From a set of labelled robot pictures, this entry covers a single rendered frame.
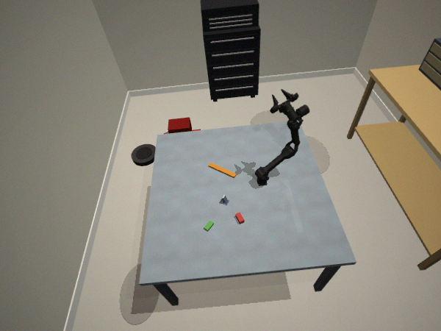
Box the orange bar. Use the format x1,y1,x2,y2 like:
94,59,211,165
209,163,237,178

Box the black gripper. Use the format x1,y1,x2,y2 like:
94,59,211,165
270,89,299,115

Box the green rectangular block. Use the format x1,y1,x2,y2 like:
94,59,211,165
204,221,214,232

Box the red rectangular block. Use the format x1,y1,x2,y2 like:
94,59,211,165
235,213,244,224

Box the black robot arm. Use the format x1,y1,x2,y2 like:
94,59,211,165
255,104,310,186

